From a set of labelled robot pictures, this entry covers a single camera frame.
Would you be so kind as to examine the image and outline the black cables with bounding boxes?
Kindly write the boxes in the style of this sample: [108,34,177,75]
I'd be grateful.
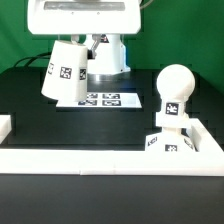
[13,51,53,69]

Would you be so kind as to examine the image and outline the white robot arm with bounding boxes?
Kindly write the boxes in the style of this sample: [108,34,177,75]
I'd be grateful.
[27,0,141,79]

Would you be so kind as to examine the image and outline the white marker sheet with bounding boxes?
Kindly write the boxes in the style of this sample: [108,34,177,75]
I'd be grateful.
[56,92,141,108]

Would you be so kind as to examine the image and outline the white foam border frame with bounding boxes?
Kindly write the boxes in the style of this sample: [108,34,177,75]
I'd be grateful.
[0,119,224,176]

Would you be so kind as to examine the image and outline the white lamp shade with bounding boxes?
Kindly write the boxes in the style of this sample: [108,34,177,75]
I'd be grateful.
[41,40,88,102]

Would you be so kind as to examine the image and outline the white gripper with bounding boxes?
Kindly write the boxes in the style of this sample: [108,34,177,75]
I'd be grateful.
[27,0,141,59]

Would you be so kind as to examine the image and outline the white lamp base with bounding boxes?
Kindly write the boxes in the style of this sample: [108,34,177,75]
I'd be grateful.
[145,127,196,153]

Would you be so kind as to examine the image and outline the white lamp bulb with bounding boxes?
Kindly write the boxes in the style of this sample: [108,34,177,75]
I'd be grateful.
[156,64,195,128]

